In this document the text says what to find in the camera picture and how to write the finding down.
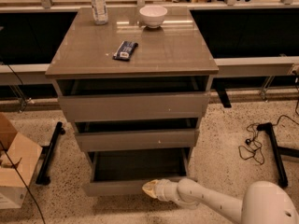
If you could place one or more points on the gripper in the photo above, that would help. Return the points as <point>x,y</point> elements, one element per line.
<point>161,189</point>

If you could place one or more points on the grey bottom drawer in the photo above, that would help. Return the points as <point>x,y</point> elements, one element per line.
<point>124,172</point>

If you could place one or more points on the grey drawer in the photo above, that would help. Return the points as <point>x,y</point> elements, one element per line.
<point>124,172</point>
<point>137,134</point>
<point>133,98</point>

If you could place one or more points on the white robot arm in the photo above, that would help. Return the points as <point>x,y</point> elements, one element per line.
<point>263,203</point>

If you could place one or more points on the grey middle drawer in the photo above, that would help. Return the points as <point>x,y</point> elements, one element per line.
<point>137,134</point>

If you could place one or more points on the grey top drawer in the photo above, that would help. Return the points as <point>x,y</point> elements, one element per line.
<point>133,98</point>

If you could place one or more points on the grey drawer cabinet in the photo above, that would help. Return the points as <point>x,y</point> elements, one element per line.
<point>175,49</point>

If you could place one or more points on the black left table foot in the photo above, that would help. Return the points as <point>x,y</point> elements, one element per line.
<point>47,152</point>

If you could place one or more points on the black table foot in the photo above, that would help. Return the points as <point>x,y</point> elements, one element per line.
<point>278,152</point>
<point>47,152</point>

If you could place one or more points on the black right table foot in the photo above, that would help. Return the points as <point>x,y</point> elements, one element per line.
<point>278,152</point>

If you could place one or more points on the open cardboard box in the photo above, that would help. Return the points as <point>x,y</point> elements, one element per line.
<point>19,157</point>

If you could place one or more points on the white ceramic bowl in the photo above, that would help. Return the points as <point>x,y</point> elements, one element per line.
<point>152,16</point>

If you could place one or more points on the clear plastic water bottle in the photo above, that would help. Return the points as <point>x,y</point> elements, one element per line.
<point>99,11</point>

